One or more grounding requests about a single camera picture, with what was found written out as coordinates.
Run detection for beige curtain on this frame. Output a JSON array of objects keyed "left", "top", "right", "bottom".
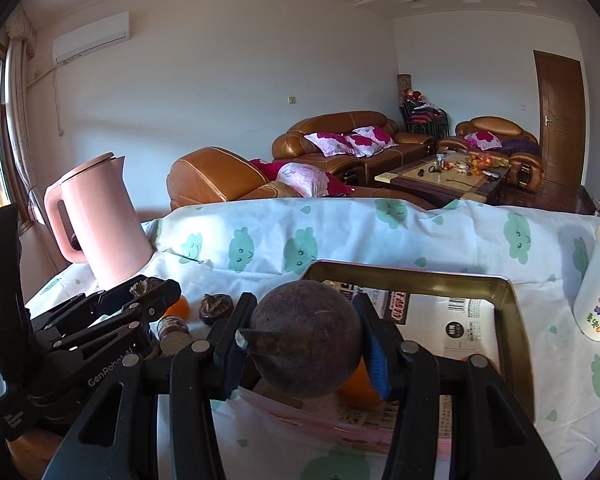
[{"left": 5, "top": 10, "right": 43, "bottom": 223}]

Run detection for heap of small oranges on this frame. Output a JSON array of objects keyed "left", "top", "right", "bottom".
[{"left": 467, "top": 152, "right": 497, "bottom": 176}]

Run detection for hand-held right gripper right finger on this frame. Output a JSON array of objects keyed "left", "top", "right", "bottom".
[{"left": 351, "top": 292, "right": 566, "bottom": 480}]

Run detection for white cartoon print cup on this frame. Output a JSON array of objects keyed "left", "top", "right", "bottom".
[{"left": 572, "top": 225, "right": 600, "bottom": 343}]

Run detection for purple cloth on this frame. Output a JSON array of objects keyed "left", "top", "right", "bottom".
[{"left": 497, "top": 140, "right": 541, "bottom": 157}]

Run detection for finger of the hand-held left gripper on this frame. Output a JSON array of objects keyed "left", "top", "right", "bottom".
[
  {"left": 50, "top": 319, "right": 142, "bottom": 357},
  {"left": 27, "top": 278, "right": 182, "bottom": 337}
]

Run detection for white air conditioner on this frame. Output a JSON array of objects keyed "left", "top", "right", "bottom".
[{"left": 52, "top": 11, "right": 131, "bottom": 65}]

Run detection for pink electric kettle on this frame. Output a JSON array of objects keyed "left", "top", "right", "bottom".
[{"left": 44, "top": 152, "right": 156, "bottom": 286}]

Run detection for magenta blanket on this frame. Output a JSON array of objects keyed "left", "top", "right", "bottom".
[{"left": 250, "top": 158, "right": 353, "bottom": 197}]

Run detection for orange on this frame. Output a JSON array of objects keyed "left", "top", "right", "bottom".
[
  {"left": 337, "top": 360, "right": 382, "bottom": 408},
  {"left": 161, "top": 296, "right": 189, "bottom": 321}
]

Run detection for brown leather three-seat sofa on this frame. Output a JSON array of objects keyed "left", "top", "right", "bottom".
[{"left": 271, "top": 110, "right": 438, "bottom": 186}]

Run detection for pink metal tin box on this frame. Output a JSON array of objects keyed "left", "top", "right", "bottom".
[{"left": 240, "top": 260, "right": 536, "bottom": 456}]

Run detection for brown leather armchair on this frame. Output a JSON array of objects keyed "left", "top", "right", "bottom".
[
  {"left": 167, "top": 146, "right": 431, "bottom": 212},
  {"left": 440, "top": 116, "right": 543, "bottom": 193}
]

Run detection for printed paper liner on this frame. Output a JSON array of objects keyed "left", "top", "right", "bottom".
[{"left": 330, "top": 282, "right": 503, "bottom": 361}]

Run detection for floral magenta pillow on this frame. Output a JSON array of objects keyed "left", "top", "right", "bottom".
[
  {"left": 304, "top": 132, "right": 356, "bottom": 157},
  {"left": 464, "top": 130, "right": 501, "bottom": 151},
  {"left": 346, "top": 126, "right": 398, "bottom": 159}
]

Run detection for stacked black chairs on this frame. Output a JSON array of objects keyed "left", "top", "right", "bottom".
[{"left": 399, "top": 100, "right": 450, "bottom": 139}]

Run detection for wooden coffee table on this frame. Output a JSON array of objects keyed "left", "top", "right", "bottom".
[{"left": 374, "top": 157, "right": 511, "bottom": 206}]

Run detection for dark round passion fruit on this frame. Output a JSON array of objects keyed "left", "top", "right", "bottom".
[{"left": 237, "top": 280, "right": 366, "bottom": 401}]

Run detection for pale pink pillow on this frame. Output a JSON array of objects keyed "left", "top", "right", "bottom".
[{"left": 276, "top": 162, "right": 331, "bottom": 198}]

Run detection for brown wooden door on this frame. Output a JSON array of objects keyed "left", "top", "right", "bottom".
[{"left": 533, "top": 50, "right": 586, "bottom": 186}]

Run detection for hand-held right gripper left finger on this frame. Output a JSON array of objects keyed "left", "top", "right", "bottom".
[{"left": 40, "top": 292, "right": 258, "bottom": 480}]

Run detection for cloud print tablecloth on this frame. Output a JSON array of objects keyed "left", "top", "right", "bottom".
[{"left": 0, "top": 197, "right": 600, "bottom": 480}]

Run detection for white air conditioner pipe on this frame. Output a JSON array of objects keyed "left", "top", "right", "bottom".
[{"left": 54, "top": 64, "right": 65, "bottom": 137}]

